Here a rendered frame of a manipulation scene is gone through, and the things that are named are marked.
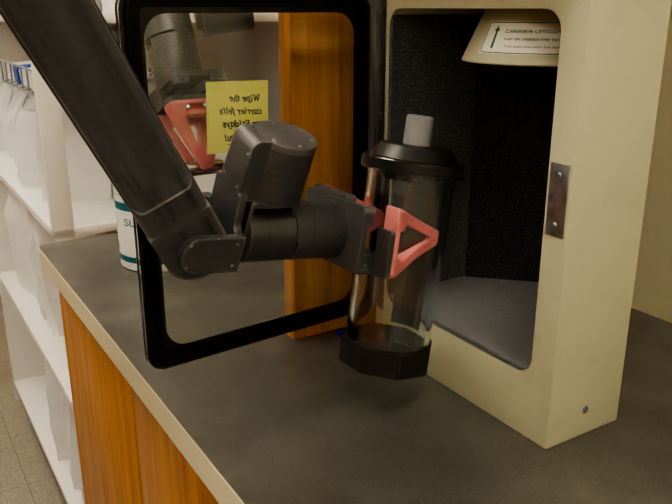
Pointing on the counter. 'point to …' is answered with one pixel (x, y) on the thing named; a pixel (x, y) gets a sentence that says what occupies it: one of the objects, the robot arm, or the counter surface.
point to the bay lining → (478, 141)
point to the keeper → (557, 199)
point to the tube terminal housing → (574, 221)
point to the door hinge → (377, 71)
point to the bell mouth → (516, 38)
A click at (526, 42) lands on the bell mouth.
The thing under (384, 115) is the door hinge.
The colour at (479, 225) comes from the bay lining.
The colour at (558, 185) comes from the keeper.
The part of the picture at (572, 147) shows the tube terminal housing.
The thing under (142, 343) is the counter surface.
